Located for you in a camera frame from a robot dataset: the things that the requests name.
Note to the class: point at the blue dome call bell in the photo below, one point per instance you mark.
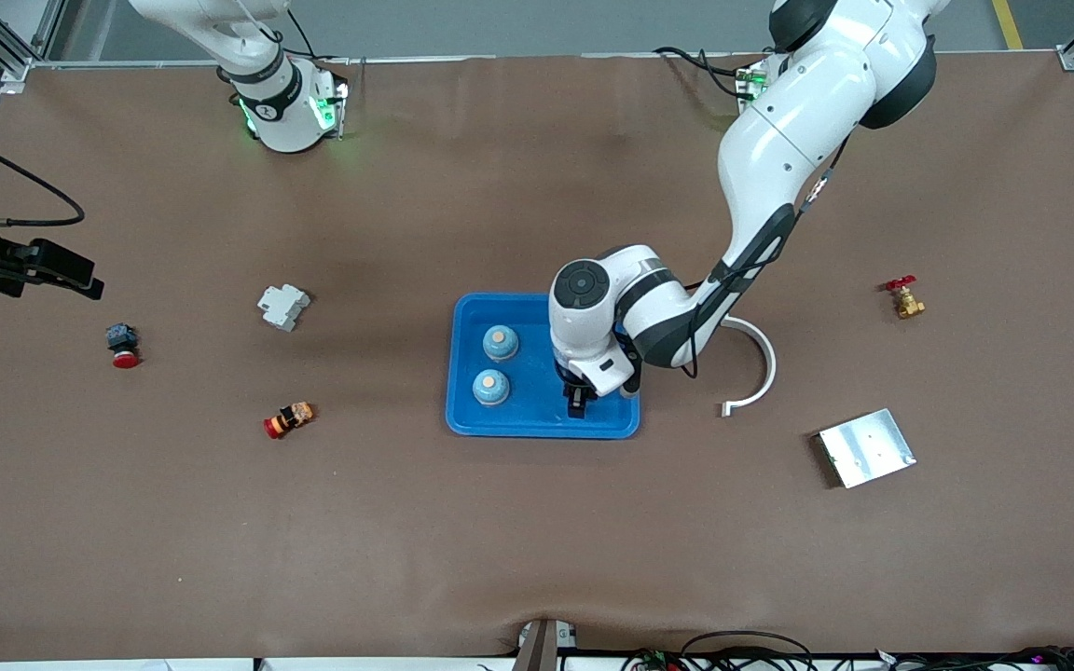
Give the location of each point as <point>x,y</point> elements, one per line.
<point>490,388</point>
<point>501,343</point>

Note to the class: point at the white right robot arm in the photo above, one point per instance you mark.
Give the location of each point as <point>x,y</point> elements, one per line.
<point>281,112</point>

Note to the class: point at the silver metal plate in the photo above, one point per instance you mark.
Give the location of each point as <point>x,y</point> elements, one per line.
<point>868,447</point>

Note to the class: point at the white curved plastic bracket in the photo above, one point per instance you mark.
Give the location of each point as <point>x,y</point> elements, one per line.
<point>770,363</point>

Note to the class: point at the red mushroom push button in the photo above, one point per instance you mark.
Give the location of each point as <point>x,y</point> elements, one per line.
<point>121,337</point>

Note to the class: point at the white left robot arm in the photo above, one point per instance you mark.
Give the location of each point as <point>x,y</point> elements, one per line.
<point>779,140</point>

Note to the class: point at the white circuit breaker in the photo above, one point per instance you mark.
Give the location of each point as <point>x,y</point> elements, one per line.
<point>282,306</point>

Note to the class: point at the blue plastic tray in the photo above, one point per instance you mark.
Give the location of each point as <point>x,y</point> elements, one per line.
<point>528,419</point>

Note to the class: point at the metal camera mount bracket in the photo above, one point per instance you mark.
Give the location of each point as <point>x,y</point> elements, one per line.
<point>542,648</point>

